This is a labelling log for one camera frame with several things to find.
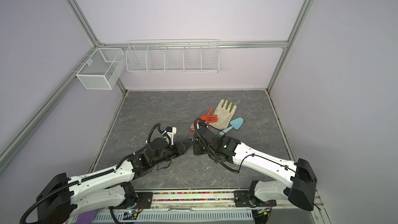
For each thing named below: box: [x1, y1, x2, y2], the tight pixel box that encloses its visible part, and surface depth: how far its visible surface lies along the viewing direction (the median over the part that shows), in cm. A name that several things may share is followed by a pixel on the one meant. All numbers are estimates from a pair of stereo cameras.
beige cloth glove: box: [208, 99, 237, 131], surface depth 108 cm
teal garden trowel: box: [218, 117, 245, 137], surface depth 104 cm
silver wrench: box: [166, 206, 196, 214], surface depth 72 cm
